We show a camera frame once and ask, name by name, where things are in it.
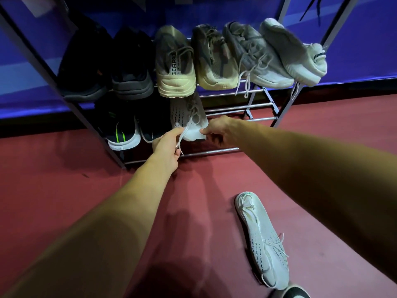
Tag person's left hand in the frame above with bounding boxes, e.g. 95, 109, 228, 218
151, 127, 186, 176

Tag person's right hand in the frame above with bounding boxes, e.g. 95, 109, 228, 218
200, 115, 241, 149

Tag black green sneaker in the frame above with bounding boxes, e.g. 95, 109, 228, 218
136, 95, 172, 144
98, 95, 141, 152

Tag white knit sneaker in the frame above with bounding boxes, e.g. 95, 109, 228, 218
234, 191, 290, 291
170, 91, 209, 156

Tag grey metal shoe rack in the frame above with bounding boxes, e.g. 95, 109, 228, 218
0, 0, 362, 170

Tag tan chunky sneaker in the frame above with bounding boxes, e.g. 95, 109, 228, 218
153, 25, 197, 99
191, 24, 240, 91

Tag grey white sneaker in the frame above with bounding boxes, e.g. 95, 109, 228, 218
259, 17, 328, 100
222, 21, 294, 99

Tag black orange sneaker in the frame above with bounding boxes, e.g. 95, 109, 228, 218
110, 25, 155, 101

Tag black shoe orange marks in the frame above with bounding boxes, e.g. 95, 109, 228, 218
57, 14, 113, 102

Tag person's left forearm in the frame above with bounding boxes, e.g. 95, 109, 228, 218
1, 158, 179, 298

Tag person's right forearm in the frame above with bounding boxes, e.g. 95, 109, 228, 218
232, 119, 397, 281

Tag black white worn shoe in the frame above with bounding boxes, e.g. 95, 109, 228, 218
272, 284, 311, 298

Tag blue printed wall banner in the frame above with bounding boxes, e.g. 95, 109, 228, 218
0, 0, 397, 120

